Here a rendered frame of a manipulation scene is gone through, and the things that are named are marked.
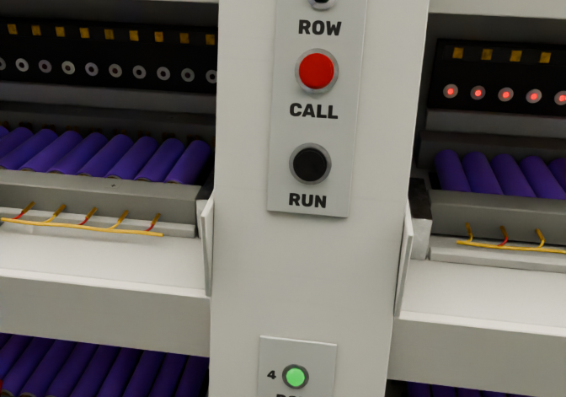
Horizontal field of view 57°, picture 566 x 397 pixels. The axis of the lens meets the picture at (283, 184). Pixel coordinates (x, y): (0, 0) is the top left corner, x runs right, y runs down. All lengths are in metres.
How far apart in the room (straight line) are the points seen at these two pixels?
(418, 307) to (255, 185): 0.10
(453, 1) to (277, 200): 0.12
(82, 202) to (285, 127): 0.15
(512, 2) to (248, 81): 0.12
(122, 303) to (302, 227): 0.11
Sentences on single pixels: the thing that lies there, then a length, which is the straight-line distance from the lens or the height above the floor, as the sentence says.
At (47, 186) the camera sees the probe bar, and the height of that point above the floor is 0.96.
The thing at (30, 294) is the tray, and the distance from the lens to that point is 0.32.
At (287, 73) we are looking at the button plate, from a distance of 0.24.
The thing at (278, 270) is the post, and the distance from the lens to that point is 0.27.
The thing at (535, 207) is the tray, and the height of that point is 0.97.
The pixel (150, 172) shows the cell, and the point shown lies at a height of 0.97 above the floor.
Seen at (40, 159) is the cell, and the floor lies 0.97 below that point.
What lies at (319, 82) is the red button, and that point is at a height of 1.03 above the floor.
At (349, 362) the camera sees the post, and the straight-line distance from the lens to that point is 0.28.
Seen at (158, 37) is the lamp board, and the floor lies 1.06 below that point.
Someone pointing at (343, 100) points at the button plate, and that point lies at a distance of 0.24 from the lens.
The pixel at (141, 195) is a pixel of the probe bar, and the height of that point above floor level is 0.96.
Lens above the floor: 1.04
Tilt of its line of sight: 13 degrees down
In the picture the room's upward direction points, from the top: 3 degrees clockwise
